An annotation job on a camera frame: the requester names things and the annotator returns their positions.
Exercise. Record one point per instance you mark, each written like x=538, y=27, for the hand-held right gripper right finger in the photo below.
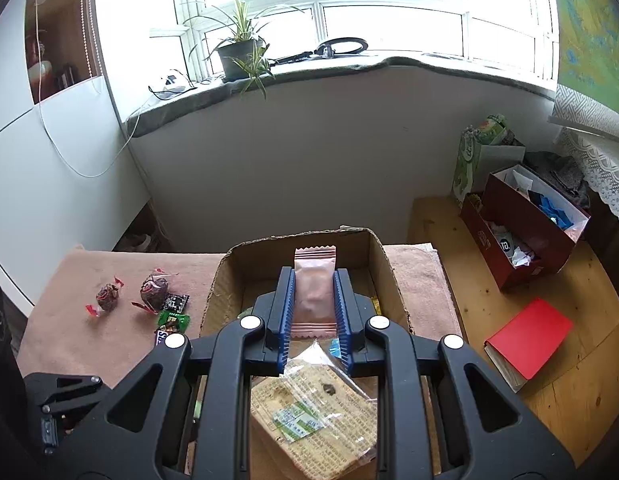
x=343, y=320

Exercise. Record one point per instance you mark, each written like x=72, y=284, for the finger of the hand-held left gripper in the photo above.
x=64, y=390

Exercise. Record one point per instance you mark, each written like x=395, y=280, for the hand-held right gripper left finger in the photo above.
x=285, y=310

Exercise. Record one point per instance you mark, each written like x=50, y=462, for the pink sachet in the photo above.
x=314, y=290

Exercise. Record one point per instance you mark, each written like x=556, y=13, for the cardboard box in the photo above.
x=259, y=262

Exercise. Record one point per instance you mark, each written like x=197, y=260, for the clear cracker packet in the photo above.
x=314, y=420

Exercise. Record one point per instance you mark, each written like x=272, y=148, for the blue candy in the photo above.
x=334, y=347

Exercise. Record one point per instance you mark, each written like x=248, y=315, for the yellow sachet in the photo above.
x=375, y=305

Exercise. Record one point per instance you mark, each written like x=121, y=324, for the pink table cloth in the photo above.
x=64, y=335

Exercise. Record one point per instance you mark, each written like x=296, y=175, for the red twist-wrapped candy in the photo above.
x=154, y=290
x=108, y=296

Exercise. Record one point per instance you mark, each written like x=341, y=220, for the black white candy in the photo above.
x=175, y=303

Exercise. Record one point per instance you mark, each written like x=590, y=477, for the dark green candy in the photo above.
x=173, y=321

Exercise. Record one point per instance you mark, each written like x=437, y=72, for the small brown chocolate bar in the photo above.
x=164, y=337

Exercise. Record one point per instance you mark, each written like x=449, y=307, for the small red shoe box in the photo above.
x=477, y=232

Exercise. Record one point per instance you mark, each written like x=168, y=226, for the white cabinet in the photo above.
x=64, y=200

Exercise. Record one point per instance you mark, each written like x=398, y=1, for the red book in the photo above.
x=532, y=337

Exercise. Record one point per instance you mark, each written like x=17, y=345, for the green paper bag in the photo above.
x=467, y=170

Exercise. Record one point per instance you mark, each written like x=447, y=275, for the large red shoe box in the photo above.
x=539, y=262

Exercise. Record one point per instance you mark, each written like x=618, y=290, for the white power strip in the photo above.
x=172, y=80

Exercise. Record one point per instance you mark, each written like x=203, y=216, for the potted green plant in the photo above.
x=237, y=57

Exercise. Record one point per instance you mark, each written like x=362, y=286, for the grey cloth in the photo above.
x=554, y=167

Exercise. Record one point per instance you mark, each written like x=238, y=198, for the white lace cloth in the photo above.
x=604, y=170

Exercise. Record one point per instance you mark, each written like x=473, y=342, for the wooden shelf niche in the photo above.
x=64, y=20

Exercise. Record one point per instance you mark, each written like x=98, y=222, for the landscape wall painting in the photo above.
x=589, y=35

